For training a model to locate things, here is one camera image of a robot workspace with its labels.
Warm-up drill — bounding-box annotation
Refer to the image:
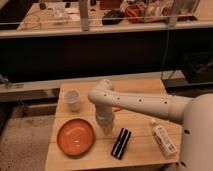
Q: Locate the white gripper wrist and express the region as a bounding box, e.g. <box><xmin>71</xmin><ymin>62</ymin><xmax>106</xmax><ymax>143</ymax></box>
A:
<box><xmin>95</xmin><ymin>105</ymin><xmax>114</xmax><ymax>135</ymax></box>

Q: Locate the black white striped block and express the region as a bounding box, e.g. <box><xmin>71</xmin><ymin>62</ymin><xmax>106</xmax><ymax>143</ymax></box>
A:
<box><xmin>111</xmin><ymin>128</ymin><xmax>131</xmax><ymax>160</ymax></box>

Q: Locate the orange ceramic bowl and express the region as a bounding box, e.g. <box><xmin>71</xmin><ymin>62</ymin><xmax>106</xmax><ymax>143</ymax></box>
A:
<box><xmin>57</xmin><ymin>118</ymin><xmax>95</xmax><ymax>156</ymax></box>

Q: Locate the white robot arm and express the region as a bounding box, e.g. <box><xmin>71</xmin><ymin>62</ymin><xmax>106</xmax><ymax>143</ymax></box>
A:
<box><xmin>88</xmin><ymin>79</ymin><xmax>213</xmax><ymax>171</ymax></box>

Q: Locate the orange toy carrot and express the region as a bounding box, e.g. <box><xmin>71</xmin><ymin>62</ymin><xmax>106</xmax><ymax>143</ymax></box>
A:
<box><xmin>112</xmin><ymin>107</ymin><xmax>121</xmax><ymax>112</ymax></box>

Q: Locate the translucent plastic cup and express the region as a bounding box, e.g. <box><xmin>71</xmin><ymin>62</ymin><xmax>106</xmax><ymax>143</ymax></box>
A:
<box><xmin>63</xmin><ymin>89</ymin><xmax>80</xmax><ymax>112</ymax></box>

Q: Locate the white squeeze bottle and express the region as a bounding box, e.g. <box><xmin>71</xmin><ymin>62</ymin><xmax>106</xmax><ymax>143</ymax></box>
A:
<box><xmin>150</xmin><ymin>119</ymin><xmax>177</xmax><ymax>157</ymax></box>

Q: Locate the black bag on shelf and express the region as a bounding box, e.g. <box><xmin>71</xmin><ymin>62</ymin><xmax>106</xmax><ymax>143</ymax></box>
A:
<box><xmin>102</xmin><ymin>10</ymin><xmax>124</xmax><ymax>25</ymax></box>

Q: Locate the black crate on right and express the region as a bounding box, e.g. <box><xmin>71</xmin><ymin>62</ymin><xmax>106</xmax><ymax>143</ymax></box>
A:
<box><xmin>181</xmin><ymin>51</ymin><xmax>213</xmax><ymax>83</ymax></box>

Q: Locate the red object on shelf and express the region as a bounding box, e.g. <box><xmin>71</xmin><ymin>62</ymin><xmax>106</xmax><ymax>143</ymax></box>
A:
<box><xmin>125</xmin><ymin>3</ymin><xmax>145</xmax><ymax>23</ymax></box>

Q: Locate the grey metal post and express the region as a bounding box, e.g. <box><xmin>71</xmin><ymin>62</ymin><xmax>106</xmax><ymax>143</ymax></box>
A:
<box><xmin>79</xmin><ymin>0</ymin><xmax>89</xmax><ymax>31</ymax></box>

